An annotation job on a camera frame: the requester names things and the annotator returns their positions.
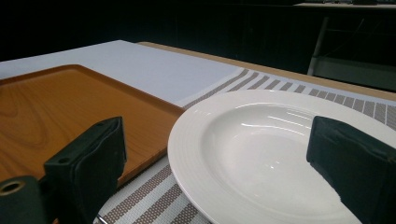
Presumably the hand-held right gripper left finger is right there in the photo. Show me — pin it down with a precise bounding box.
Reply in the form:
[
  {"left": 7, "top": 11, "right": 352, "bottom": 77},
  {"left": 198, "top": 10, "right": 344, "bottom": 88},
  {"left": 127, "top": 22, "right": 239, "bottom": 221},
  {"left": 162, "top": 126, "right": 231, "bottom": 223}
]
[{"left": 43, "top": 116, "right": 128, "bottom": 224}]

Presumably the metal stand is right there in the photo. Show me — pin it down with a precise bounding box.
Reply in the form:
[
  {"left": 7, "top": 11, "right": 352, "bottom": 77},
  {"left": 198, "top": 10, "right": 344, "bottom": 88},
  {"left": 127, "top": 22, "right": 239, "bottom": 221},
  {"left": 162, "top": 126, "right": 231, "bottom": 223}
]
[{"left": 306, "top": 15, "right": 396, "bottom": 92}]

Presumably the white deep plate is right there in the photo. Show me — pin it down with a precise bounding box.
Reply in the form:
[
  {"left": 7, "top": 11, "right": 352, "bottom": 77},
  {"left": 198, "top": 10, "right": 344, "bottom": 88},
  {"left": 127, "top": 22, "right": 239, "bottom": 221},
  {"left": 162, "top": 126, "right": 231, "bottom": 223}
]
[{"left": 167, "top": 90, "right": 396, "bottom": 224}]

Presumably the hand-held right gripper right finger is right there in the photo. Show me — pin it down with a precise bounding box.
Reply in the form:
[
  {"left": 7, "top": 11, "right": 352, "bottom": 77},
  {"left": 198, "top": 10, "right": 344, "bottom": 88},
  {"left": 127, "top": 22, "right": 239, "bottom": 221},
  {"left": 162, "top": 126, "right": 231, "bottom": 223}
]
[{"left": 305, "top": 115, "right": 396, "bottom": 224}]

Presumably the striped placemat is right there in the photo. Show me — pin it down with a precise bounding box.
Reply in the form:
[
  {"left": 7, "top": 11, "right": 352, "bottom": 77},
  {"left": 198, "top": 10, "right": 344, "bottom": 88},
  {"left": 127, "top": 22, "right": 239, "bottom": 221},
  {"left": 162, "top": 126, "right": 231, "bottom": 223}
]
[{"left": 92, "top": 68, "right": 396, "bottom": 224}]

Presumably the wooden tray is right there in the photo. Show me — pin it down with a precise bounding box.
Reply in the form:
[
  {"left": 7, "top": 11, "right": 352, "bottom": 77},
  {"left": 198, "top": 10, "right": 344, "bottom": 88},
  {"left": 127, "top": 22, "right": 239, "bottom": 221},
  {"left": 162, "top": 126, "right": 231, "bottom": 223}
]
[{"left": 0, "top": 63, "right": 187, "bottom": 188}]

